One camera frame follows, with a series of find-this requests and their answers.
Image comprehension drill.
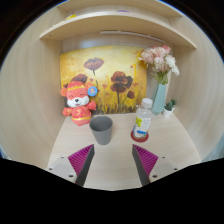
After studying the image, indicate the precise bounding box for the white light bar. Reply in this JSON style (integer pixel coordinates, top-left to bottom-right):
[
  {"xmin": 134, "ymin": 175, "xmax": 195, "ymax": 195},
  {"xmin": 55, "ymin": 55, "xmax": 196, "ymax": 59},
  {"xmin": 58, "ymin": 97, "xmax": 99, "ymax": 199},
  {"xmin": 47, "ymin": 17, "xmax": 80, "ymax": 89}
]
[{"xmin": 99, "ymin": 30, "xmax": 157, "ymax": 44}]

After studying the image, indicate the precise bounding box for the pale teal vase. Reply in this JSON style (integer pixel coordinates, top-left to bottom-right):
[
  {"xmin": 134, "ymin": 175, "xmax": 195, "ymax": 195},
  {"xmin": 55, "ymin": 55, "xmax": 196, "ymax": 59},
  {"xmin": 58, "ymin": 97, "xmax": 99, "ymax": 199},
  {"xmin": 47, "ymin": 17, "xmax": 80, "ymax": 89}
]
[{"xmin": 151, "ymin": 82, "xmax": 168, "ymax": 117}]

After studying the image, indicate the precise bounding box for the light wood shelf board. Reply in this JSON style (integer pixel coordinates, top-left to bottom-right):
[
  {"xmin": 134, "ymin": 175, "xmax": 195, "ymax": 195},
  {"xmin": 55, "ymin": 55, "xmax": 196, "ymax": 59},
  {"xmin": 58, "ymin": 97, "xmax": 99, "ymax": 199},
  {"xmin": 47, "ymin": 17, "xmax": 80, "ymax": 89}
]
[
  {"xmin": 38, "ymin": 11, "xmax": 198, "ymax": 50},
  {"xmin": 55, "ymin": 0, "xmax": 185, "ymax": 18}
]

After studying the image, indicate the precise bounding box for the flat round red coaster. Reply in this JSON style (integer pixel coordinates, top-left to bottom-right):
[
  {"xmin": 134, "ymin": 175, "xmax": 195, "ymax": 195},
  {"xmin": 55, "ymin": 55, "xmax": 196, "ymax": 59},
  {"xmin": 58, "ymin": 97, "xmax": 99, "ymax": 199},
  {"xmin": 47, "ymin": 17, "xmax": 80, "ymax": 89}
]
[{"xmin": 129, "ymin": 129, "xmax": 150, "ymax": 144}]

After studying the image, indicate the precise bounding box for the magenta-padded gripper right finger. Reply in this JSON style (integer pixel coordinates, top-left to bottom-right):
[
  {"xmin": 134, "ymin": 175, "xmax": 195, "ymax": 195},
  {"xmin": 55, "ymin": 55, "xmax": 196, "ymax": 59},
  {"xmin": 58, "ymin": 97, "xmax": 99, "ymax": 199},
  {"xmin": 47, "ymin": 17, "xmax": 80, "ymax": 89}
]
[{"xmin": 131, "ymin": 143, "xmax": 180, "ymax": 187}]

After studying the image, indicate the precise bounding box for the grey ribbed mug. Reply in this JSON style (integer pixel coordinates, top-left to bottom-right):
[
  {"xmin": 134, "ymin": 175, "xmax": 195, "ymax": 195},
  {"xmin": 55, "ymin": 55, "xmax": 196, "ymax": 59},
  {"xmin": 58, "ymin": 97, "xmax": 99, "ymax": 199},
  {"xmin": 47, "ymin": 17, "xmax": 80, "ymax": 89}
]
[{"xmin": 88, "ymin": 114, "xmax": 114, "ymax": 146}]

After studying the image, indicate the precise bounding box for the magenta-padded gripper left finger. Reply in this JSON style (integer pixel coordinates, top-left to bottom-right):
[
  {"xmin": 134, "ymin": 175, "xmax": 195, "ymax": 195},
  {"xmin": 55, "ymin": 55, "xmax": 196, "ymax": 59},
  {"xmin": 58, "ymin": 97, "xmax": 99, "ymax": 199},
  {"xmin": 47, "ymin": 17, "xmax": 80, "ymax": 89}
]
[{"xmin": 46, "ymin": 143, "xmax": 96, "ymax": 187}]

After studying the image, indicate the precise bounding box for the pink flower bouquet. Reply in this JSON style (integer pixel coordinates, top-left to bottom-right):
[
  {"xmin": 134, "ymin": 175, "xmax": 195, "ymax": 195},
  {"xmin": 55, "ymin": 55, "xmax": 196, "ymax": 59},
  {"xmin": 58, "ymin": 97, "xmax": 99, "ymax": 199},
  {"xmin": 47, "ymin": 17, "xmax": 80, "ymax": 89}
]
[{"xmin": 138, "ymin": 44, "xmax": 181, "ymax": 86}]

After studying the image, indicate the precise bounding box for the yellow poppy flower painting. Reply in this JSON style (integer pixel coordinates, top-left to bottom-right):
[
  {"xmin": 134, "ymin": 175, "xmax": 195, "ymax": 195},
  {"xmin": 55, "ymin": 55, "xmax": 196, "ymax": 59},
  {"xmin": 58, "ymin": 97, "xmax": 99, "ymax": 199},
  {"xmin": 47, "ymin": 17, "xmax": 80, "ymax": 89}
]
[{"xmin": 59, "ymin": 45, "xmax": 149, "ymax": 116}]

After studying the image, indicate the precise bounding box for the small potted green plant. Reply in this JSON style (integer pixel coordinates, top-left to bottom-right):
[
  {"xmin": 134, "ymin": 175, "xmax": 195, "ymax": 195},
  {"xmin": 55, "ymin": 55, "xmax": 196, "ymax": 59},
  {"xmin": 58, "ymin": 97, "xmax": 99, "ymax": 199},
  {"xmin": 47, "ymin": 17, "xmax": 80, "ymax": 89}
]
[{"xmin": 161, "ymin": 98, "xmax": 178, "ymax": 119}]

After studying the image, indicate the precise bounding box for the clear plastic drink bottle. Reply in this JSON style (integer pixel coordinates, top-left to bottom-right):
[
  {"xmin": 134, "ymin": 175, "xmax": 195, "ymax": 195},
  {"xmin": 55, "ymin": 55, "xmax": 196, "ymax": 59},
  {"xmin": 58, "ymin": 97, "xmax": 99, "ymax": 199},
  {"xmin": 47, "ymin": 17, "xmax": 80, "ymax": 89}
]
[{"xmin": 132, "ymin": 97, "xmax": 154, "ymax": 140}]

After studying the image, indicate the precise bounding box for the yellow flat packet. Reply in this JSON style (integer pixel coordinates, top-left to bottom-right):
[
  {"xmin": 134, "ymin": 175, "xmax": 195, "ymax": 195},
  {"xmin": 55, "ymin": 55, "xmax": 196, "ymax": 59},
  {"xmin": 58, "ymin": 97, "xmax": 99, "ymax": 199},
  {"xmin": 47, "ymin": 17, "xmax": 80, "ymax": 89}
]
[{"xmin": 64, "ymin": 13, "xmax": 78, "ymax": 21}]

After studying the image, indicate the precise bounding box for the red plush mascot toy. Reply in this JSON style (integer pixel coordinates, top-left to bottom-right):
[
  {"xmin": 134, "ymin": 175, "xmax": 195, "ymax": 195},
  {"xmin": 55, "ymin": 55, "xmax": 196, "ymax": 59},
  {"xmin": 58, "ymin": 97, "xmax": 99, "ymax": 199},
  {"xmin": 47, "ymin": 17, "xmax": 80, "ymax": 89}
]
[{"xmin": 59, "ymin": 80, "xmax": 99, "ymax": 127}]

